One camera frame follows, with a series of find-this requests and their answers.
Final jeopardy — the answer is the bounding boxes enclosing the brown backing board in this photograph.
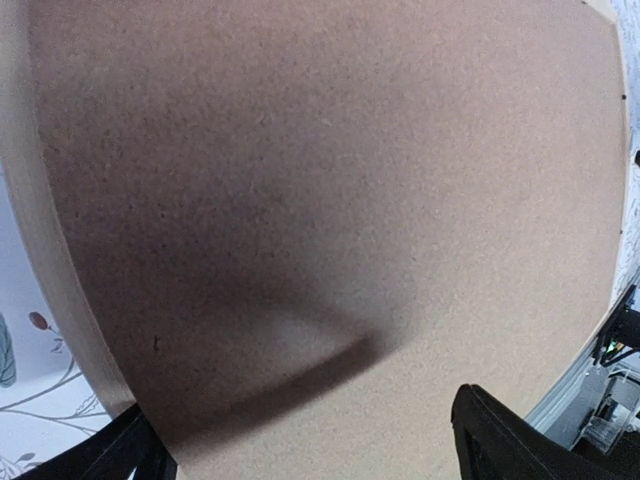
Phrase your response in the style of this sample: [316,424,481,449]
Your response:
[27,0,629,480]

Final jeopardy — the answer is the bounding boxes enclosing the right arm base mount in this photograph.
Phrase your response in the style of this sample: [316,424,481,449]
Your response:
[592,284,639,367]

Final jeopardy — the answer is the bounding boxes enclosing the light wooden picture frame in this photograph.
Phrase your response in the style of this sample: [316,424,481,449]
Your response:
[0,0,636,426]

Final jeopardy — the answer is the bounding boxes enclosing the aluminium front rail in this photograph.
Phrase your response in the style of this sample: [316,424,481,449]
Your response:
[524,299,640,456]

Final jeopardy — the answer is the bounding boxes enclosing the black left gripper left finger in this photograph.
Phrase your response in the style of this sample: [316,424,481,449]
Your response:
[20,404,177,480]

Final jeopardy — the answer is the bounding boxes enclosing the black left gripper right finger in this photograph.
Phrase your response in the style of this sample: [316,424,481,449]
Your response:
[451,384,615,480]

